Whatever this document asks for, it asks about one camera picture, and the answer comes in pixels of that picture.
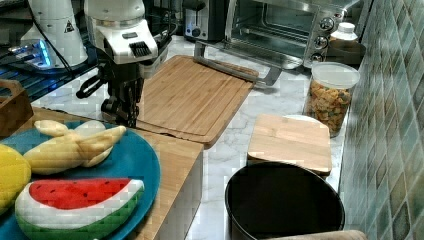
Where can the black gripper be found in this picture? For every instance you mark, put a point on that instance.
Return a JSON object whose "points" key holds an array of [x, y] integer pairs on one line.
{"points": [[124, 86]]}

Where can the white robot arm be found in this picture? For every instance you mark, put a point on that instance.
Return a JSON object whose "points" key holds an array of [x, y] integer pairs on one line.
{"points": [[131, 42]]}

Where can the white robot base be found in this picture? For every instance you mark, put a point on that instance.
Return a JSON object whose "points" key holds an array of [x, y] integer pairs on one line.
{"points": [[57, 40]]}

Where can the large bamboo cutting board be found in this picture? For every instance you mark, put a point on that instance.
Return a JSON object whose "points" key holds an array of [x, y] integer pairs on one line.
{"points": [[190, 101]]}

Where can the plush peeled banana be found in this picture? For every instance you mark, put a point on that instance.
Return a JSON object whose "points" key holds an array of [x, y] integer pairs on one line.
{"points": [[87, 145]]}

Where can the black silver toaster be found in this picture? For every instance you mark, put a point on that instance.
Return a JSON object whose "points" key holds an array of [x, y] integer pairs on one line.
{"points": [[204, 19]]}

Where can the brown wooden box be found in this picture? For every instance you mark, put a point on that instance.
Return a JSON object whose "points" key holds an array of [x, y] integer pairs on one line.
{"points": [[15, 109]]}

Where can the yellow plush fruit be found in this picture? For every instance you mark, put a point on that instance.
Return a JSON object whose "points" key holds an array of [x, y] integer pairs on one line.
{"points": [[15, 174]]}

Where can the plush watermelon slice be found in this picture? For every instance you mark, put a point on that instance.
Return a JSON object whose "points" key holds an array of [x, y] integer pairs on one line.
{"points": [[84, 209]]}

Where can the silver toaster oven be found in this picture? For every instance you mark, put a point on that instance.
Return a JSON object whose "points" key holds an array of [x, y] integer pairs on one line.
{"points": [[284, 33]]}

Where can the black round pot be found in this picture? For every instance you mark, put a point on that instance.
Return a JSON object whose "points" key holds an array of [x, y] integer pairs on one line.
{"points": [[272, 200]]}

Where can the small wooden lid box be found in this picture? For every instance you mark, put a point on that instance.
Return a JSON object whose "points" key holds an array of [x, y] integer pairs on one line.
{"points": [[294, 139]]}

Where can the clear jar of snacks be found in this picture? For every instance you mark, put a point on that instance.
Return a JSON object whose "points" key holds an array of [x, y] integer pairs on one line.
{"points": [[330, 93]]}

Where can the white capped bottle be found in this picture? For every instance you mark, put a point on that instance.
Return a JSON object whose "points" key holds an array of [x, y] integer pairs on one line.
{"points": [[344, 32]]}

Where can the grey oven door handle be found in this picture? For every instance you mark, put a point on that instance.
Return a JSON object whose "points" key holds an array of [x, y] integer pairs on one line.
{"points": [[199, 51]]}

